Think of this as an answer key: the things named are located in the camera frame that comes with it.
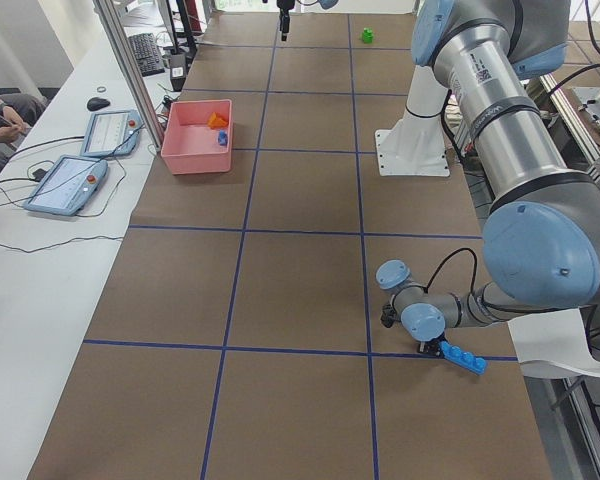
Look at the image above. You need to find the teach pendant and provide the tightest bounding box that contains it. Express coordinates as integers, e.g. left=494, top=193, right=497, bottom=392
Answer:
left=80, top=110, right=143, bottom=158
left=23, top=155, right=109, bottom=216

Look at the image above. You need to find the pink plastic box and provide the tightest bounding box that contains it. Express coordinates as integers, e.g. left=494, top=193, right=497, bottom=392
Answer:
left=161, top=99, right=233, bottom=175

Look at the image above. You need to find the black keyboard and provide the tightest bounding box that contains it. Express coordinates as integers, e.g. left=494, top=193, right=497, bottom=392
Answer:
left=127, top=33, right=165, bottom=77

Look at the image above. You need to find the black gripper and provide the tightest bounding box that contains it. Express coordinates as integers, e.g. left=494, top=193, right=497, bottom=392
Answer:
left=276, top=0, right=293, bottom=40
left=417, top=339, right=443, bottom=357

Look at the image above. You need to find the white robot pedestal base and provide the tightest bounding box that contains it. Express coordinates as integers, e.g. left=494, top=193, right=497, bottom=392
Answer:
left=375, top=66, right=450, bottom=177

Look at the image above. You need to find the orange block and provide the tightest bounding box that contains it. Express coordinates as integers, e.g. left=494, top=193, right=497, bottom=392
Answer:
left=207, top=112, right=229, bottom=129

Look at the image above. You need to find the small blue block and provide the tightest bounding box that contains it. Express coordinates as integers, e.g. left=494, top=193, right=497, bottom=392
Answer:
left=217, top=130, right=229, bottom=146

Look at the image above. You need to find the aluminium frame post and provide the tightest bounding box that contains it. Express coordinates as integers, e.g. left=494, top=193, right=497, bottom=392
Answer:
left=93, top=0, right=164, bottom=152

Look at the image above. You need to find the lower teach pendant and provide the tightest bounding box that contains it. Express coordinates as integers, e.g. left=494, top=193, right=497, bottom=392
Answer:
left=23, top=155, right=109, bottom=216

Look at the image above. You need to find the upper teach pendant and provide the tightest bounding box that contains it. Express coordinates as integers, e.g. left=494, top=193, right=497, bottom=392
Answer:
left=80, top=110, right=143, bottom=158

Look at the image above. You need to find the seated person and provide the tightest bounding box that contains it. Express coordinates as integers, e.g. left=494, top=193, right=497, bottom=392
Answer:
left=0, top=93, right=48, bottom=173

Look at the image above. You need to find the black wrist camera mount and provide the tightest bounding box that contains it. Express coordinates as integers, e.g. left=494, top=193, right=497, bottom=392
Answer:
left=380, top=303, right=399, bottom=328

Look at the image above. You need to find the black computer mouse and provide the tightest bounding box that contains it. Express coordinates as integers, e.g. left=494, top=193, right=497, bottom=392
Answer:
left=86, top=97, right=111, bottom=112

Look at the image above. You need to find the black braided cable left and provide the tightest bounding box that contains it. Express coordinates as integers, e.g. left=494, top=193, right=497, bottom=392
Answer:
left=422, top=247, right=480, bottom=294

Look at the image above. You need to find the green block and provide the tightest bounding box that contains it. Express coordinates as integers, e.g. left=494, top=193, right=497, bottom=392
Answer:
left=361, top=28, right=374, bottom=44

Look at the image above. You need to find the long blue block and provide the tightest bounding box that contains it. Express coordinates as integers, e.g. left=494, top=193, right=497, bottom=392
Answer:
left=440, top=341, right=488, bottom=375

